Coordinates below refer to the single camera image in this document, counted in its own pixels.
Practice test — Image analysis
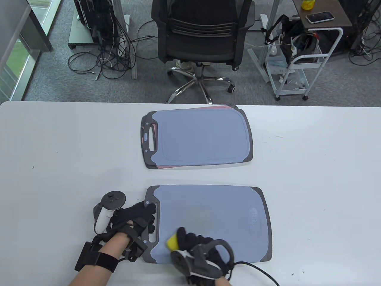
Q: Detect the white cart with brown top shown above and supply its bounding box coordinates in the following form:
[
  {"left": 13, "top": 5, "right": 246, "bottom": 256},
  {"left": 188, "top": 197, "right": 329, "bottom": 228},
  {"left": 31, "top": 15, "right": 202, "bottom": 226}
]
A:
[{"left": 264, "top": 0, "right": 353, "bottom": 101}]

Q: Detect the black floor cable bundle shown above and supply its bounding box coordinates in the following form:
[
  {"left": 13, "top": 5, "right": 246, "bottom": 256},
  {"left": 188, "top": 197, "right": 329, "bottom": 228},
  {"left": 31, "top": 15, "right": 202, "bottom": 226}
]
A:
[
  {"left": 68, "top": 18, "right": 158, "bottom": 81},
  {"left": 348, "top": 0, "right": 381, "bottom": 66}
]

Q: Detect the grey metal base plate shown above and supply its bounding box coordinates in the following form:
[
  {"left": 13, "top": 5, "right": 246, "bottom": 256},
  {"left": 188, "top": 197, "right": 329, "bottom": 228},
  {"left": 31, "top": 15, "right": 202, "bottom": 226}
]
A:
[{"left": 68, "top": 12, "right": 96, "bottom": 49}]

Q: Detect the grey hand controller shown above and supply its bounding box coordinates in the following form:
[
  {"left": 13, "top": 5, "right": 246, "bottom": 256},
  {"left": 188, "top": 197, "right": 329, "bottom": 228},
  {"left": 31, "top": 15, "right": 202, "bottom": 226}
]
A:
[
  {"left": 172, "top": 239, "right": 235, "bottom": 279},
  {"left": 93, "top": 191, "right": 126, "bottom": 236}
]

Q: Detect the white smartphone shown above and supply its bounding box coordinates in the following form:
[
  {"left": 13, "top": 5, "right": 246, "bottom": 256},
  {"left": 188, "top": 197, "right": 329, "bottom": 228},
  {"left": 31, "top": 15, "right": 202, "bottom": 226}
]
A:
[{"left": 305, "top": 11, "right": 335, "bottom": 24}]

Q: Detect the black left wrist camera strap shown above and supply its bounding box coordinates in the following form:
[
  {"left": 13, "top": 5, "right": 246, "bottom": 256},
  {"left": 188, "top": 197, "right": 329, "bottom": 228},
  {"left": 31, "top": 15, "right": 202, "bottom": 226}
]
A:
[{"left": 74, "top": 241, "right": 119, "bottom": 273}]

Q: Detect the person's right hand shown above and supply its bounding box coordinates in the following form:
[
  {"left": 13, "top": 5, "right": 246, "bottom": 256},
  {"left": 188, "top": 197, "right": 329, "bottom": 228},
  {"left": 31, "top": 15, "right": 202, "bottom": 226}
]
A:
[{"left": 170, "top": 227, "right": 235, "bottom": 286}]

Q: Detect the black bag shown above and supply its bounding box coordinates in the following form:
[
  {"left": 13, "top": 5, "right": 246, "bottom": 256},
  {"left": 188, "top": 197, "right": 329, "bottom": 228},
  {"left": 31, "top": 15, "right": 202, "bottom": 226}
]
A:
[{"left": 264, "top": 14, "right": 320, "bottom": 64}]

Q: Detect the blue packet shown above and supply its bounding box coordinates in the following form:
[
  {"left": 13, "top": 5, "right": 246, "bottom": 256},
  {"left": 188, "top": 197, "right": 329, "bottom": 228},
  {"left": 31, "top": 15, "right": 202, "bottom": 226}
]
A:
[{"left": 266, "top": 57, "right": 288, "bottom": 68}]

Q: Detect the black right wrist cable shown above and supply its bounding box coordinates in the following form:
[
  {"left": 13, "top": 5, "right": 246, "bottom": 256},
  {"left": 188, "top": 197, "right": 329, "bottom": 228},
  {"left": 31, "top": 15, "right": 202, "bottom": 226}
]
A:
[{"left": 228, "top": 261, "right": 280, "bottom": 286}]

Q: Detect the silver metal desk leg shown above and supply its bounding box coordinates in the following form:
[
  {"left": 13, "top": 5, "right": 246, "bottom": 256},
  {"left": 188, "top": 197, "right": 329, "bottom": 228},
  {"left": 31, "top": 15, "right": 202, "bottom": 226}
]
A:
[{"left": 247, "top": 0, "right": 282, "bottom": 83}]

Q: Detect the grey right hand controller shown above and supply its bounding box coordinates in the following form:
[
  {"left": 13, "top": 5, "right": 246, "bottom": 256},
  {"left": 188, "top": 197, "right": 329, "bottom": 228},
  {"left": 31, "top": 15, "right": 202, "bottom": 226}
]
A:
[{"left": 172, "top": 239, "right": 235, "bottom": 279}]

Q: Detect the glass window panel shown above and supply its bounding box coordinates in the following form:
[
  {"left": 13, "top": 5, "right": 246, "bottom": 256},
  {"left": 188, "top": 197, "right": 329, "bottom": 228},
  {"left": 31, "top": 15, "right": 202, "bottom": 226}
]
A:
[{"left": 0, "top": 33, "right": 42, "bottom": 102}]

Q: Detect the white desk leg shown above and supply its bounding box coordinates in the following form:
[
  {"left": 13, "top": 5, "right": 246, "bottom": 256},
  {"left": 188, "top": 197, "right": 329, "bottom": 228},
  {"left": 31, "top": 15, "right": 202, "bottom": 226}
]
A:
[{"left": 113, "top": 0, "right": 137, "bottom": 79}]

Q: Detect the grey left hand controller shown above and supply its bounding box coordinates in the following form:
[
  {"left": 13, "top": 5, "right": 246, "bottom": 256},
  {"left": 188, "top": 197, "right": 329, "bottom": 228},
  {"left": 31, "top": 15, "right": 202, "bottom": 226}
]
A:
[{"left": 93, "top": 191, "right": 126, "bottom": 236}]

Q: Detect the black office chair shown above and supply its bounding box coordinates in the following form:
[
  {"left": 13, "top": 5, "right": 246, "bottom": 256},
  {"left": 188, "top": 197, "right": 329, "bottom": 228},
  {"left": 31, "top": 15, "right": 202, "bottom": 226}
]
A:
[{"left": 150, "top": 0, "right": 255, "bottom": 105}]

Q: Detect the pink cutting board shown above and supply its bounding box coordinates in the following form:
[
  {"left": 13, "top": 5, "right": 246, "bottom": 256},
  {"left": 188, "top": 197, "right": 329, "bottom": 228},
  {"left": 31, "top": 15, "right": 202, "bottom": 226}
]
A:
[{"left": 146, "top": 105, "right": 240, "bottom": 170}]

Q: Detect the person's left hand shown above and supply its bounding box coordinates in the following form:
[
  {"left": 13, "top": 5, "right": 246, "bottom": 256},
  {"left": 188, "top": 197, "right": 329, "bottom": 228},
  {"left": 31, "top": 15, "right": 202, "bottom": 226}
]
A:
[{"left": 110, "top": 201, "right": 157, "bottom": 263}]

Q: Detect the blue cutting board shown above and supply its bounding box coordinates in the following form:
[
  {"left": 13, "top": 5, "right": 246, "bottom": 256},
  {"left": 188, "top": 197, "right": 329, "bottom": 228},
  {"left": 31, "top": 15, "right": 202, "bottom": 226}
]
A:
[
  {"left": 143, "top": 185, "right": 273, "bottom": 265},
  {"left": 140, "top": 108, "right": 254, "bottom": 170}
]

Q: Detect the black computer tower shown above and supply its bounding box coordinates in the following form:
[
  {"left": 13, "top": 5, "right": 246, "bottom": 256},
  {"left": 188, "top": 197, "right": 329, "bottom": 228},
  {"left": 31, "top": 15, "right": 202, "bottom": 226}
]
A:
[{"left": 74, "top": 0, "right": 119, "bottom": 45}]

